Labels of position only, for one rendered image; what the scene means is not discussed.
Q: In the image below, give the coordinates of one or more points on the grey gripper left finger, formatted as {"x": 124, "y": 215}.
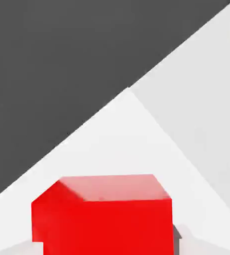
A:
{"x": 34, "y": 249}

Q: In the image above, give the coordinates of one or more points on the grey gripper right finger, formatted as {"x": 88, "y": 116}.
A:
{"x": 177, "y": 245}

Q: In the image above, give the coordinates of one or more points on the small red cube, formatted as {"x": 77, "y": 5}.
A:
{"x": 107, "y": 225}

